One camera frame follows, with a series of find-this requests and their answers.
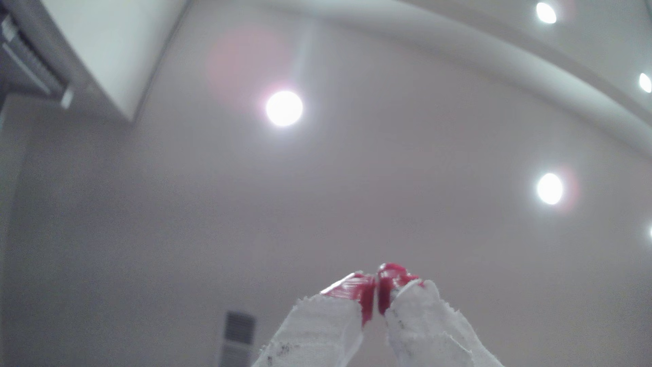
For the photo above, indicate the grey window blind rail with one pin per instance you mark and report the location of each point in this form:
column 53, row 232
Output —
column 28, row 56

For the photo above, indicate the grey slatted air vent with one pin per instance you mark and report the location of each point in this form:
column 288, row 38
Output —
column 237, row 336

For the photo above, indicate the round recessed ceiling light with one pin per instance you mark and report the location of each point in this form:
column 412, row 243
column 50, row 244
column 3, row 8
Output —
column 645, row 82
column 549, row 188
column 546, row 13
column 284, row 108

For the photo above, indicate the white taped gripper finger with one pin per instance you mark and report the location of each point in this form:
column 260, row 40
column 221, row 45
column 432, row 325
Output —
column 326, row 326
column 428, row 326

